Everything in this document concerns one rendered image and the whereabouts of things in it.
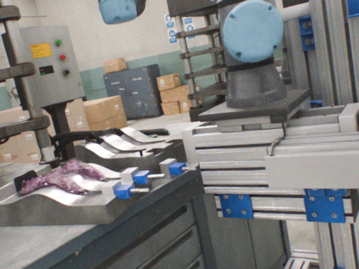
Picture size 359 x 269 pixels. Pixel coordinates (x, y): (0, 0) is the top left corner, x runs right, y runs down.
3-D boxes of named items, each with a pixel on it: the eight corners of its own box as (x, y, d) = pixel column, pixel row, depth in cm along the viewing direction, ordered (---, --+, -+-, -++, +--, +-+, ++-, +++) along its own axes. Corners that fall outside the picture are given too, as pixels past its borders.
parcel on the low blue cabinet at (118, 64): (128, 69, 878) (125, 56, 872) (119, 71, 849) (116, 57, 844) (113, 72, 898) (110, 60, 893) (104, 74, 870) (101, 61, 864)
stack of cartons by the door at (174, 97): (204, 108, 829) (197, 69, 813) (198, 111, 801) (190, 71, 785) (170, 112, 870) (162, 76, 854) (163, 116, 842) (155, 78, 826)
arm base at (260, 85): (294, 91, 100) (288, 52, 98) (276, 103, 88) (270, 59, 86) (239, 98, 108) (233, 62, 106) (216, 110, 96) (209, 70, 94)
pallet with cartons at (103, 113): (131, 137, 672) (121, 94, 657) (107, 151, 597) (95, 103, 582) (73, 145, 715) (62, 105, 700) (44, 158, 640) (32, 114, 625)
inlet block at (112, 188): (155, 195, 108) (150, 177, 107) (147, 203, 103) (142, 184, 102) (114, 198, 113) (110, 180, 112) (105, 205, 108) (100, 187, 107)
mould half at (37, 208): (152, 186, 125) (145, 153, 123) (110, 223, 102) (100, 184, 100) (32, 194, 145) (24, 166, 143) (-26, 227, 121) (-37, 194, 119)
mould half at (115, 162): (195, 157, 149) (188, 123, 147) (150, 182, 130) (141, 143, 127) (109, 156, 181) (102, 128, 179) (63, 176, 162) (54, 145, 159)
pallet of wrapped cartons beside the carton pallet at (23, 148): (102, 155, 573) (86, 92, 555) (67, 175, 502) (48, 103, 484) (40, 162, 625) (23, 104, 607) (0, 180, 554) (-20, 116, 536)
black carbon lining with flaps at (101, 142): (170, 144, 147) (164, 120, 145) (141, 158, 135) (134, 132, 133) (109, 145, 169) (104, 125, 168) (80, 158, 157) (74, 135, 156)
